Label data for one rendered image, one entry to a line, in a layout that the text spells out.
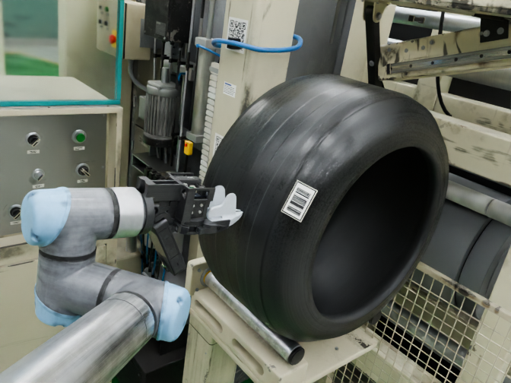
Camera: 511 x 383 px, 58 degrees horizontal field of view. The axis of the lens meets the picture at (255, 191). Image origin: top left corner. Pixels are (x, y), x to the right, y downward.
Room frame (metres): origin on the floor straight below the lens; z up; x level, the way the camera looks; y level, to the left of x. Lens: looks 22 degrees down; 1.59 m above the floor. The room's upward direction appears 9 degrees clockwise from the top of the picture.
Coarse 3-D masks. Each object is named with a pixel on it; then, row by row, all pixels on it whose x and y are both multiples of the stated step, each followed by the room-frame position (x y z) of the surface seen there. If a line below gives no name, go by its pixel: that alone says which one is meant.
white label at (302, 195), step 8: (296, 184) 0.74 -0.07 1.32; (304, 184) 0.73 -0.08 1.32; (296, 192) 0.73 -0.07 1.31; (304, 192) 0.72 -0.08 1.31; (312, 192) 0.72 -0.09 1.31; (288, 200) 0.73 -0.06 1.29; (296, 200) 0.72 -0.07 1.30; (304, 200) 0.72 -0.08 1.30; (312, 200) 0.72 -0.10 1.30; (288, 208) 0.72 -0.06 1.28; (296, 208) 0.72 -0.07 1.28; (304, 208) 0.71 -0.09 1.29; (296, 216) 0.71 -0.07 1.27
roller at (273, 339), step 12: (216, 288) 1.00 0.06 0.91; (228, 300) 0.96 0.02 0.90; (240, 312) 0.92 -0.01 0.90; (252, 324) 0.88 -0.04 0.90; (264, 324) 0.87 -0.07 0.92; (264, 336) 0.85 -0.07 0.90; (276, 336) 0.84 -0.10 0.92; (276, 348) 0.82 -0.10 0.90; (288, 348) 0.80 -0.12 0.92; (300, 348) 0.81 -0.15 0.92; (288, 360) 0.79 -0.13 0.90; (300, 360) 0.81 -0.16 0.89
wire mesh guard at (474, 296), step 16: (432, 272) 1.10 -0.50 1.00; (464, 288) 1.04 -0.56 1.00; (416, 304) 1.12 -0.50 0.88; (432, 304) 1.09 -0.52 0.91; (480, 304) 0.99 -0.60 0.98; (496, 304) 0.98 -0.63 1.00; (416, 336) 1.09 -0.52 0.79; (448, 336) 1.04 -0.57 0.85; (464, 336) 1.01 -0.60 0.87; (368, 352) 1.18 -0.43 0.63; (368, 368) 1.18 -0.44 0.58; (464, 368) 0.99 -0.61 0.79; (496, 368) 0.94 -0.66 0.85
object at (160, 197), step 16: (144, 176) 0.65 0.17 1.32; (176, 176) 0.70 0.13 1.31; (192, 176) 0.72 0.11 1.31; (144, 192) 0.63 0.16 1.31; (160, 192) 0.64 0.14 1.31; (176, 192) 0.66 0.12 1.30; (192, 192) 0.65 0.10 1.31; (208, 192) 0.68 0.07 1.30; (160, 208) 0.64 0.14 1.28; (176, 208) 0.66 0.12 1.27; (192, 208) 0.66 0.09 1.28; (144, 224) 0.61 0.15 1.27; (176, 224) 0.65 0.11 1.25; (192, 224) 0.66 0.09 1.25
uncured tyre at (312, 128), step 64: (256, 128) 0.86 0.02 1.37; (320, 128) 0.80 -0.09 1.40; (384, 128) 0.83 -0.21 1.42; (256, 192) 0.76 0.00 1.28; (320, 192) 0.74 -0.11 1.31; (384, 192) 1.19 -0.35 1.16; (256, 256) 0.72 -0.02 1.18; (320, 256) 1.15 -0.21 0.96; (384, 256) 1.10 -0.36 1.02; (320, 320) 0.78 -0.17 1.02
